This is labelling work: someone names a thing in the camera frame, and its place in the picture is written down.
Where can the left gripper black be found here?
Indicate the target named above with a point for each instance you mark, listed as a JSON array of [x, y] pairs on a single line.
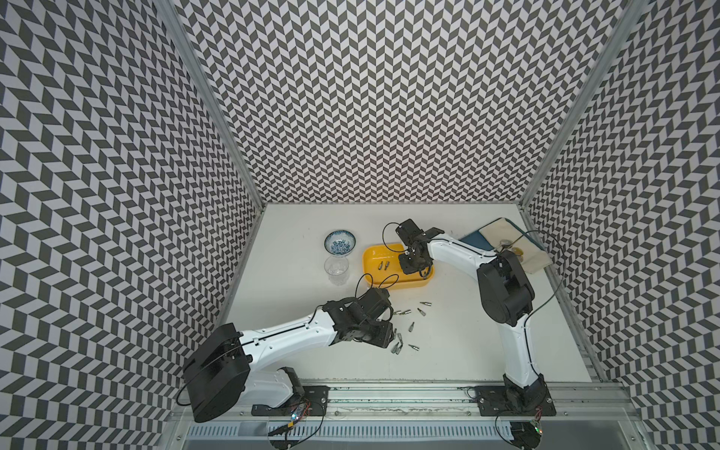
[[383, 338]]

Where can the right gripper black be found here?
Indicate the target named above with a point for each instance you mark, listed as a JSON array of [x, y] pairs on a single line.
[[408, 268]]

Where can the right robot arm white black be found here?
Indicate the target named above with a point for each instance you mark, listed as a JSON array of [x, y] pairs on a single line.
[[506, 295]]

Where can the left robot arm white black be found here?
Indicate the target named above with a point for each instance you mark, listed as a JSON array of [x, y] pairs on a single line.
[[230, 366]]

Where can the yellow plastic storage box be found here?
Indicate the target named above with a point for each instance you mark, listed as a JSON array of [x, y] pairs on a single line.
[[393, 278]]

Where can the clear plastic cup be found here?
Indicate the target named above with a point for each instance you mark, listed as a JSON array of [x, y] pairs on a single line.
[[337, 269]]

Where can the teal blue tray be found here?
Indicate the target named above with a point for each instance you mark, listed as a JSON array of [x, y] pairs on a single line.
[[478, 239]]

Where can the blue white patterned bowl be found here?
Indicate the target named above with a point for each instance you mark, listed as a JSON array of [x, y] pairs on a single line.
[[340, 243]]

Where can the beige cloth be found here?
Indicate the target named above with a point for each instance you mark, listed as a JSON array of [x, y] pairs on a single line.
[[534, 261]]

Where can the aluminium front rail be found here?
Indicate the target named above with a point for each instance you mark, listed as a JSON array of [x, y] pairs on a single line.
[[586, 401]]

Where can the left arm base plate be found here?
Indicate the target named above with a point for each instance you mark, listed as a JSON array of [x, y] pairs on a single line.
[[315, 398]]

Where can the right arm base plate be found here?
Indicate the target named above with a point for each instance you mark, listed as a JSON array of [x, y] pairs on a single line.
[[499, 400]]

